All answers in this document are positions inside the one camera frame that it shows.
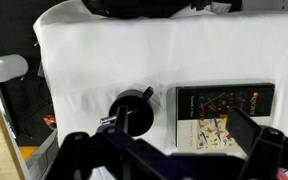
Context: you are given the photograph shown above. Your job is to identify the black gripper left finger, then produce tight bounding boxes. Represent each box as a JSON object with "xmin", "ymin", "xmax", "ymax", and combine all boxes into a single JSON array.
[{"xmin": 45, "ymin": 105, "xmax": 142, "ymax": 180}]

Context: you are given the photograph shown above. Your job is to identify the white table cloth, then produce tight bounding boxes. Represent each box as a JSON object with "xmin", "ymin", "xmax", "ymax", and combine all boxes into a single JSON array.
[{"xmin": 33, "ymin": 0, "xmax": 288, "ymax": 180}]

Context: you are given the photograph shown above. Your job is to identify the grey plastic bin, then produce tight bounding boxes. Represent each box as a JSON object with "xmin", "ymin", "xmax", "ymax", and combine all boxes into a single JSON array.
[{"xmin": 25, "ymin": 129, "xmax": 60, "ymax": 180}]

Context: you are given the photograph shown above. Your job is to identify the white plastic bottle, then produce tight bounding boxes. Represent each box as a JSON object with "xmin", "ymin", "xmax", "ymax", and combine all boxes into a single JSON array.
[{"xmin": 0, "ymin": 54, "xmax": 29, "ymax": 83}]

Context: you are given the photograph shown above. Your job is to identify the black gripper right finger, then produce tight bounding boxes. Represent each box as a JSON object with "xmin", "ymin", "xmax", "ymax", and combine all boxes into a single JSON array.
[{"xmin": 225, "ymin": 106, "xmax": 288, "ymax": 180}]

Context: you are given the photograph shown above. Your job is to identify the black cup with handle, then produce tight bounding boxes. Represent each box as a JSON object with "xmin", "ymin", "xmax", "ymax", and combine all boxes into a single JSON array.
[{"xmin": 108, "ymin": 85, "xmax": 156, "ymax": 138}]

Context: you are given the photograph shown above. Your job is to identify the small red object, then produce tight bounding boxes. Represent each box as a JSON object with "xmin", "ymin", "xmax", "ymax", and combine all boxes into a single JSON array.
[{"xmin": 43, "ymin": 114, "xmax": 58, "ymax": 131}]

